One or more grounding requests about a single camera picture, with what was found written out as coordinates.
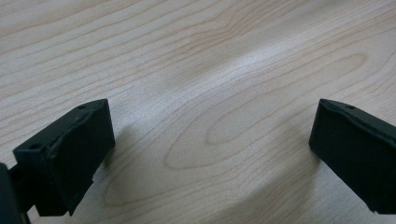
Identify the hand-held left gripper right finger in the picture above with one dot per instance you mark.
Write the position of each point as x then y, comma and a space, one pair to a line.
355, 149

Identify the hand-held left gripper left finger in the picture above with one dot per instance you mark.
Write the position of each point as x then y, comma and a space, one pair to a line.
67, 155

